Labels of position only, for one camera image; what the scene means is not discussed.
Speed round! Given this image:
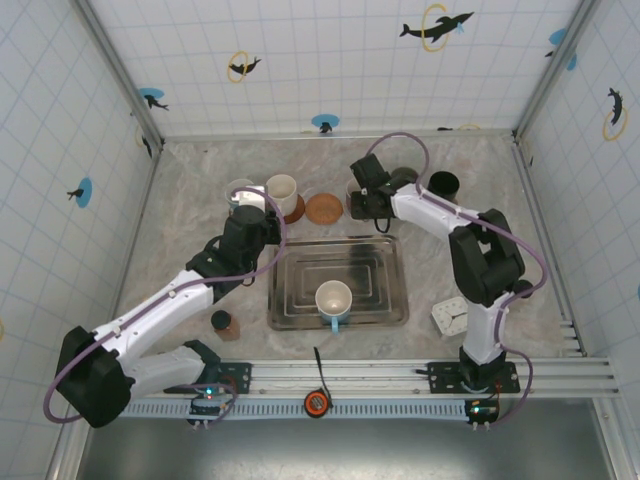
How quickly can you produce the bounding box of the orange cork round coaster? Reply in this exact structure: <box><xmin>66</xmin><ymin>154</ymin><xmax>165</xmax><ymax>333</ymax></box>
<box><xmin>304</xmin><ymin>192</ymin><xmax>345</xmax><ymax>225</ymax></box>

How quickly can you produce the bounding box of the lilac mug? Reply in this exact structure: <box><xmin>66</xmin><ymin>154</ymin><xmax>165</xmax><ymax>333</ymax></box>
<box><xmin>343</xmin><ymin>178</ymin><xmax>361</xmax><ymax>217</ymax></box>

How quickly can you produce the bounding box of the white square clock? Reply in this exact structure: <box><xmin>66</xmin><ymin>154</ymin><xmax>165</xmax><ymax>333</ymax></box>
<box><xmin>430</xmin><ymin>295</ymin><xmax>471</xmax><ymax>343</ymax></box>

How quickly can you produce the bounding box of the light blue mug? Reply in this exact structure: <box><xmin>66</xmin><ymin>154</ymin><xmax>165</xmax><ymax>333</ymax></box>
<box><xmin>314</xmin><ymin>279</ymin><xmax>354</xmax><ymax>335</ymax></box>

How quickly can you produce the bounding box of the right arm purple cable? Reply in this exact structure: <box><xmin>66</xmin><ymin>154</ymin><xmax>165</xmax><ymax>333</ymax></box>
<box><xmin>364</xmin><ymin>131</ymin><xmax>550</xmax><ymax>429</ymax></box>

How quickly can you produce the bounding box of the aluminium mounting rail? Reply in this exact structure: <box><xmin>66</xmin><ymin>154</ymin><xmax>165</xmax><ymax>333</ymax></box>
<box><xmin>119</xmin><ymin>357</ymin><xmax>621</xmax><ymax>399</ymax></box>

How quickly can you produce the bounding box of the orange black tape measure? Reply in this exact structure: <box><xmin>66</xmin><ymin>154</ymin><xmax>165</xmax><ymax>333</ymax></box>
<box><xmin>312</xmin><ymin>345</ymin><xmax>332</xmax><ymax>417</ymax></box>

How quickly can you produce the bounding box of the black mug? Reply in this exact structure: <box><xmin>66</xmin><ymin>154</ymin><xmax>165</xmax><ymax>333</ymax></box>
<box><xmin>427</xmin><ymin>170</ymin><xmax>461</xmax><ymax>205</ymax></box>

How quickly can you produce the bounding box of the dolphin blue disc sticker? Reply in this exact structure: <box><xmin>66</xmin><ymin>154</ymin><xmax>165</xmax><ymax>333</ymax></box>
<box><xmin>66</xmin><ymin>177</ymin><xmax>94</xmax><ymax>208</ymax></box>
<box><xmin>311</xmin><ymin>113</ymin><xmax>341</xmax><ymax>135</ymax></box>
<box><xmin>544</xmin><ymin>28</ymin><xmax>579</xmax><ymax>71</ymax></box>
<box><xmin>138</xmin><ymin>87</ymin><xmax>170</xmax><ymax>112</ymax></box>

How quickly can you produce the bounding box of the small dolphin yellow ring sticker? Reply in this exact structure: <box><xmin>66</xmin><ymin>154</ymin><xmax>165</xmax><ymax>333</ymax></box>
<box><xmin>602</xmin><ymin>87</ymin><xmax>629</xmax><ymax>142</ymax></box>
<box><xmin>227</xmin><ymin>49</ymin><xmax>263</xmax><ymax>84</ymax></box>
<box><xmin>134</xmin><ymin>124</ymin><xmax>154</xmax><ymax>160</ymax></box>

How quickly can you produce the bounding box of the large dolphin yellow ring sticker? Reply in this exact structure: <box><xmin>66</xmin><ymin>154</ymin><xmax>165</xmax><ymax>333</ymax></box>
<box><xmin>398</xmin><ymin>3</ymin><xmax>475</xmax><ymax>54</ymax></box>

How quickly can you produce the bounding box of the slotted grey cable duct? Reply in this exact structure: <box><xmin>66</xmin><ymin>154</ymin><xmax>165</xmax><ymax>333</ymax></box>
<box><xmin>119</xmin><ymin>399</ymin><xmax>469</xmax><ymax>419</ymax></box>

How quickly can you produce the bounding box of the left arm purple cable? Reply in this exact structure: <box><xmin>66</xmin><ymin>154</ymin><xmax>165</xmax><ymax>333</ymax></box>
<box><xmin>43</xmin><ymin>185</ymin><xmax>289</xmax><ymax>426</ymax></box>

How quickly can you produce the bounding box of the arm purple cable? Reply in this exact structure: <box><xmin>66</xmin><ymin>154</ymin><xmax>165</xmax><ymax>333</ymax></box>
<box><xmin>364</xmin><ymin>131</ymin><xmax>550</xmax><ymax>429</ymax></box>
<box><xmin>43</xmin><ymin>185</ymin><xmax>289</xmax><ymax>426</ymax></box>

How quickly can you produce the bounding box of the cream white mug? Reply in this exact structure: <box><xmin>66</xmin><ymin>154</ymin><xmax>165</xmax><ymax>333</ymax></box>
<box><xmin>264</xmin><ymin>173</ymin><xmax>300</xmax><ymax>216</ymax></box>

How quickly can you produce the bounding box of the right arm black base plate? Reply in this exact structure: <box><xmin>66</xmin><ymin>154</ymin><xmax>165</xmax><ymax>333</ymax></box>
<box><xmin>428</xmin><ymin>360</ymin><xmax>520</xmax><ymax>395</ymax></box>

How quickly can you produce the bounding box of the brown spice jar black lid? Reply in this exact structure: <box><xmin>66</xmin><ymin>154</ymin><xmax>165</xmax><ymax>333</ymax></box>
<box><xmin>210</xmin><ymin>309</ymin><xmax>241</xmax><ymax>343</ymax></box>

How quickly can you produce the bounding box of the blue mug white inside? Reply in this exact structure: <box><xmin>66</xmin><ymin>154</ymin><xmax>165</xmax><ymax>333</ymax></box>
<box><xmin>223</xmin><ymin>178</ymin><xmax>256</xmax><ymax>214</ymax></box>

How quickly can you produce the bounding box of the stainless steel tray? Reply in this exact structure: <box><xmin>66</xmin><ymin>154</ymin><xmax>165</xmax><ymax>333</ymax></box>
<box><xmin>267</xmin><ymin>234</ymin><xmax>410</xmax><ymax>332</ymax></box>

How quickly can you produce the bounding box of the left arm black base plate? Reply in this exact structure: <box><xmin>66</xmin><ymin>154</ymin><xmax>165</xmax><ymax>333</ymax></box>
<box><xmin>199</xmin><ymin>360</ymin><xmax>253</xmax><ymax>395</ymax></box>

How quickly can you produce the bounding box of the aluminium back rail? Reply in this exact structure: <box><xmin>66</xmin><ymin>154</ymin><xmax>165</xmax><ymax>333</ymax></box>
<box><xmin>162</xmin><ymin>128</ymin><xmax>516</xmax><ymax>144</ymax></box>

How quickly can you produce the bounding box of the dark brown round coaster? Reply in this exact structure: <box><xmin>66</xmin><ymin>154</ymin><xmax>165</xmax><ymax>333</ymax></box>
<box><xmin>284</xmin><ymin>193</ymin><xmax>306</xmax><ymax>225</ymax></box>

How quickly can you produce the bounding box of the aluminium corner post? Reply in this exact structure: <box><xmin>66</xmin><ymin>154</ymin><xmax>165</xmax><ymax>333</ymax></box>
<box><xmin>72</xmin><ymin>0</ymin><xmax>166</xmax><ymax>154</ymax></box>
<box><xmin>512</xmin><ymin>0</ymin><xmax>599</xmax><ymax>141</ymax></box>

